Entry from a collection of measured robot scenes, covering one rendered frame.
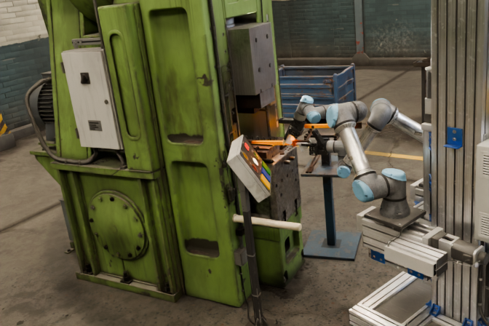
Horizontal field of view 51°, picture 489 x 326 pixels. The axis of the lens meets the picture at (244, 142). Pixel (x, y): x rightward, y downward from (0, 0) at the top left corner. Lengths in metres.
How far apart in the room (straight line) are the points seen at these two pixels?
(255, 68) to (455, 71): 1.18
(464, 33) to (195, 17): 1.39
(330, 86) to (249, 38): 4.00
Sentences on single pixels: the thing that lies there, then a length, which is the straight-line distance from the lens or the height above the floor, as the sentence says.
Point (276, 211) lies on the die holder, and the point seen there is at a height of 0.59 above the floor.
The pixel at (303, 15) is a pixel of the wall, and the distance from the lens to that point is 11.78.
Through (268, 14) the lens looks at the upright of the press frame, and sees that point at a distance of 3.62.
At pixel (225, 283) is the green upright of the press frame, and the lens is 3.50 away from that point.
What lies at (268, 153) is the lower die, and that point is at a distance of 3.32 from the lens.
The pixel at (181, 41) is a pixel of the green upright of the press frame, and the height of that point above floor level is 1.73.
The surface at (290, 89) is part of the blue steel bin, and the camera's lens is 7.24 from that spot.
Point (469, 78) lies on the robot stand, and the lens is 2.50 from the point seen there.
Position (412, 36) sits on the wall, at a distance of 10.83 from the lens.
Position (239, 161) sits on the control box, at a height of 1.16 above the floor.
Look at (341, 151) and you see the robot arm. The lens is 3.18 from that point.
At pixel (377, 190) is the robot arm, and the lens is 2.61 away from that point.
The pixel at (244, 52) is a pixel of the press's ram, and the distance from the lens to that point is 3.11.
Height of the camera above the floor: 2.05
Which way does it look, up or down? 18 degrees down
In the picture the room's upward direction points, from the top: 7 degrees counter-clockwise
